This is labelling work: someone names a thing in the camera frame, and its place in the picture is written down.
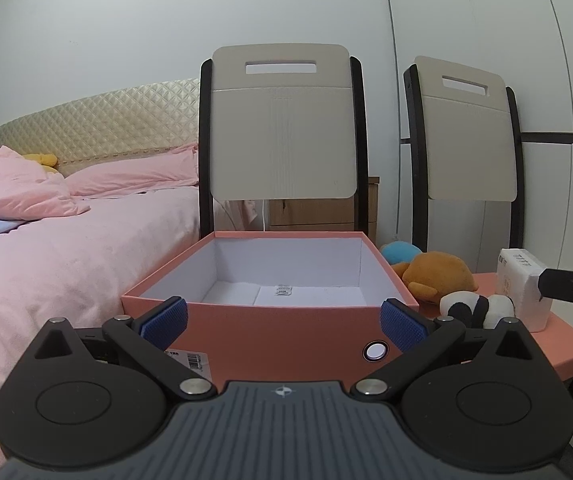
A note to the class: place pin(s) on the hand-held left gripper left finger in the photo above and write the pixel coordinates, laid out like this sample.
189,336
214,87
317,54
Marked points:
164,322

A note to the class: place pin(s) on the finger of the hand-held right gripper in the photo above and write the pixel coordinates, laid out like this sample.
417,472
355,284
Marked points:
566,287

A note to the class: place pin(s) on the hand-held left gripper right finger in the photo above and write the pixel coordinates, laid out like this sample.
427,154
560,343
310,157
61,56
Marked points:
404,327

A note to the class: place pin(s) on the white small carton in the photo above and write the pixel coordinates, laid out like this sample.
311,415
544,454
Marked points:
516,285

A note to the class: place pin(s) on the orange box lid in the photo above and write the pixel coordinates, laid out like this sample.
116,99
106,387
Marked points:
563,345

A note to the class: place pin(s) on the orange plush toy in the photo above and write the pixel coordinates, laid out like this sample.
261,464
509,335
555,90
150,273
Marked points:
441,272

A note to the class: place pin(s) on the panda plush toy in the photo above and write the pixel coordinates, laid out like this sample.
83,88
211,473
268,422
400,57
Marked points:
498,307

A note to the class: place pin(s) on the blue plush toy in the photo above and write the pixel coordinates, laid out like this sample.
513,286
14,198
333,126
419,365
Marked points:
399,252

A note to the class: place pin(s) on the orange cardboard box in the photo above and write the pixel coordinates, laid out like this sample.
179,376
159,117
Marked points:
291,330

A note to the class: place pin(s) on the white barcode sticker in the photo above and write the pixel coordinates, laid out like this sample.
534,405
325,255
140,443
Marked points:
191,360

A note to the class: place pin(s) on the pink bed sheet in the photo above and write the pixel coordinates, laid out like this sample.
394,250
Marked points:
66,285

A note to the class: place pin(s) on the small white paper packet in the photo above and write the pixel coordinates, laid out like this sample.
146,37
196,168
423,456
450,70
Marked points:
282,290

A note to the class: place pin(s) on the wooden drawer cabinet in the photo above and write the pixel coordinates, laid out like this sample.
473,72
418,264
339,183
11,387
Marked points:
316,212

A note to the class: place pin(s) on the pink pillow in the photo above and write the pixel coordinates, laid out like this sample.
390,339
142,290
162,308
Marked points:
136,175

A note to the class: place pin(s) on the yellow plush toy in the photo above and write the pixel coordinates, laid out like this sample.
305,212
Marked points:
41,161

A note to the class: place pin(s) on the pink duvet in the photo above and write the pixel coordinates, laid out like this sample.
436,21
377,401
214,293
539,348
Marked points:
11,185

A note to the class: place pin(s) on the beige quilted headboard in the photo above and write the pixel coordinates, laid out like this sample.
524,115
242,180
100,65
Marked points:
116,120

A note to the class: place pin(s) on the white wardrobe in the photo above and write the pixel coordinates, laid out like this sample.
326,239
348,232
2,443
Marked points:
466,10

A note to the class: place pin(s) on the beige chair with black frame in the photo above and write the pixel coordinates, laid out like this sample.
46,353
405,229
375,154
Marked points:
281,135
471,150

